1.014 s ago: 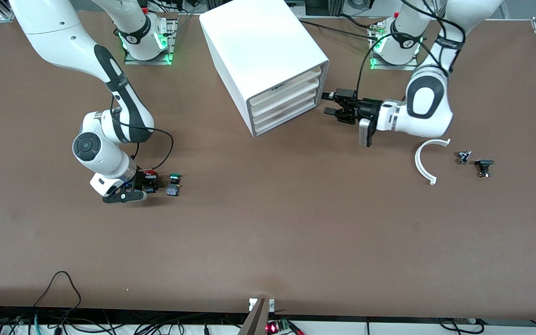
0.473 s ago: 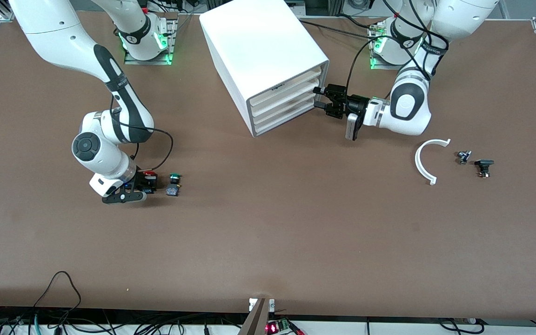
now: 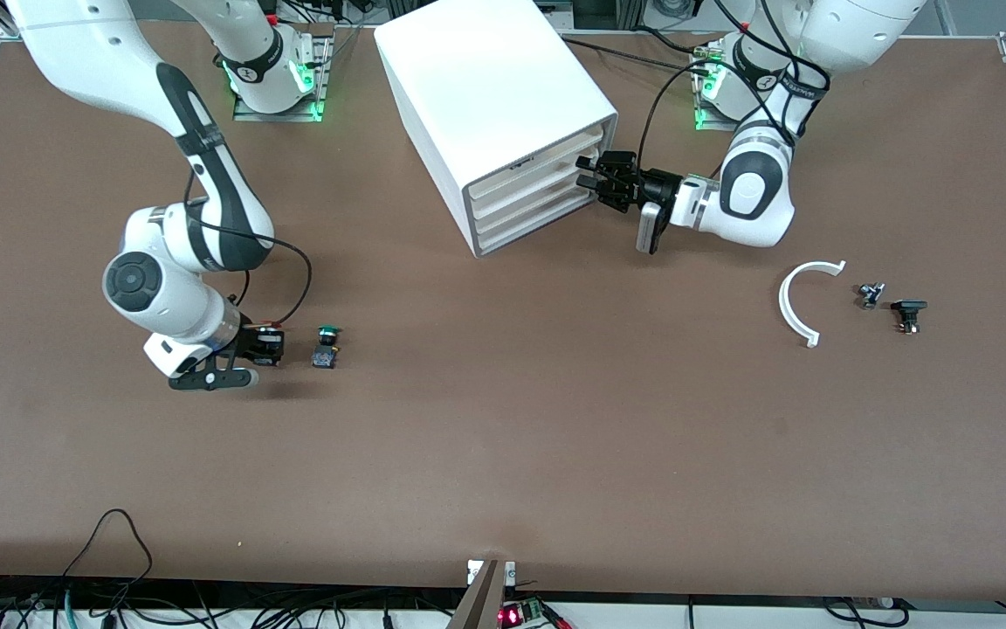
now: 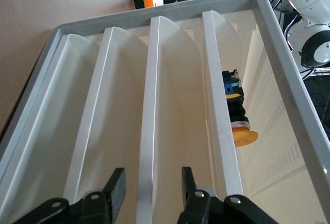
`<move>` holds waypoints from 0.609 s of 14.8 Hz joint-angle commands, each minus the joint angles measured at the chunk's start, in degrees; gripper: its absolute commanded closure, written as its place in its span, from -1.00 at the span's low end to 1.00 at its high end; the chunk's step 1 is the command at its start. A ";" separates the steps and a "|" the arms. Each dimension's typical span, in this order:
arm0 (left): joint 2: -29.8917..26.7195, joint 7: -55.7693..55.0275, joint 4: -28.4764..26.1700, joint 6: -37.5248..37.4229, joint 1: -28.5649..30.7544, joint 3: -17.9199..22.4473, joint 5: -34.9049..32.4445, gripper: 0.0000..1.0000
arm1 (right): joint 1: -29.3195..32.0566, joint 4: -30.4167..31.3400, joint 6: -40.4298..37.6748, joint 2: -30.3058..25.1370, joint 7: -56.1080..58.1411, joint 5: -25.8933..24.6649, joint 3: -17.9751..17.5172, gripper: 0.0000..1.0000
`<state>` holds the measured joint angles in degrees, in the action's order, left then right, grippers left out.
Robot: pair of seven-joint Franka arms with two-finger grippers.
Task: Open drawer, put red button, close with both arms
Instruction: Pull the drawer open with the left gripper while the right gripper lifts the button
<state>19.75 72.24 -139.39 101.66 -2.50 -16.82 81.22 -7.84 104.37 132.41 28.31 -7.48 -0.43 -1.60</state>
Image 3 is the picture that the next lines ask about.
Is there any circuit board with red display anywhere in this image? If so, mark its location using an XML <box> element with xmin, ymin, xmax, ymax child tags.
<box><xmin>499</xmin><ymin>597</ymin><xmax>574</xmax><ymax>629</ymax></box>

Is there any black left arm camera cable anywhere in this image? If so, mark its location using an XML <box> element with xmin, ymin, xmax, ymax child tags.
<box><xmin>638</xmin><ymin>0</ymin><xmax>831</xmax><ymax>169</ymax></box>

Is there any black looped cable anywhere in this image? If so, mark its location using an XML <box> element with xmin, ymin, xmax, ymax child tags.
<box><xmin>58</xmin><ymin>508</ymin><xmax>155</xmax><ymax>612</ymax></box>

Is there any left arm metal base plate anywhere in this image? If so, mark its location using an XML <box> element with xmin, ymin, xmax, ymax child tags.
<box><xmin>693</xmin><ymin>39</ymin><xmax>788</xmax><ymax>134</ymax></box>

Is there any black cable across table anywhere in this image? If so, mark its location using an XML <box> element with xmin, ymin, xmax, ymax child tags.
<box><xmin>560</xmin><ymin>37</ymin><xmax>715</xmax><ymax>79</ymax></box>

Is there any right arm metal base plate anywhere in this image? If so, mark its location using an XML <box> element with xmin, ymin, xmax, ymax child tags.
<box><xmin>232</xmin><ymin>24</ymin><xmax>334</xmax><ymax>123</ymax></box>

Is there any black push button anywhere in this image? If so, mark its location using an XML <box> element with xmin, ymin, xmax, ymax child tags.
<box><xmin>890</xmin><ymin>299</ymin><xmax>929</xmax><ymax>335</ymax></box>

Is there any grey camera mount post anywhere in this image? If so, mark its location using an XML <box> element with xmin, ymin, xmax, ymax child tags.
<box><xmin>446</xmin><ymin>559</ymin><xmax>517</xmax><ymax>629</ymax></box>

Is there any green push button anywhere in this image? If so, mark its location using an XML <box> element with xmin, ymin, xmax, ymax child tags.
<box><xmin>311</xmin><ymin>325</ymin><xmax>343</xmax><ymax>370</ymax></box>

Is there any white curved plastic clip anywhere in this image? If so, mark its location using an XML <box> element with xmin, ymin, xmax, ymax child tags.
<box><xmin>778</xmin><ymin>259</ymin><xmax>847</xmax><ymax>349</ymax></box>

